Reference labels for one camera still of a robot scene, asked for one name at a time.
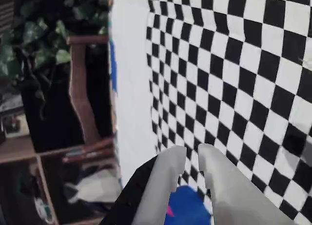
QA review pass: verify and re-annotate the white paper bag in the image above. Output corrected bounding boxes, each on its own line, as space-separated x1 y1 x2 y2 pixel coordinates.
63 170 121 204

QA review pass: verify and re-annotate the green leafy houseplant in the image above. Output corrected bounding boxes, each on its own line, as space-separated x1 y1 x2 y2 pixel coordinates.
0 0 110 121

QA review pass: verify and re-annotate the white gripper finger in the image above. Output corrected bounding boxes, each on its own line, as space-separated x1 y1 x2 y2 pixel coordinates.
197 143 297 225
133 145 188 225

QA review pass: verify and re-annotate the blue round box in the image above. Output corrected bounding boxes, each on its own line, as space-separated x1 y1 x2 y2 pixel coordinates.
164 184 214 225

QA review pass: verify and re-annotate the blue tape strip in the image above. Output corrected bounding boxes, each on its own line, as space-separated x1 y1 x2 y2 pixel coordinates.
108 38 119 96

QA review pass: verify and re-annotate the black white checkered sheet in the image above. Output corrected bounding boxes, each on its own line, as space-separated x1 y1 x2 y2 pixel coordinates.
108 0 312 225

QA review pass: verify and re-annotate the wooden bookshelf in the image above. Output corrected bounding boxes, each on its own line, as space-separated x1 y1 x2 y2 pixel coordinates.
0 134 122 225

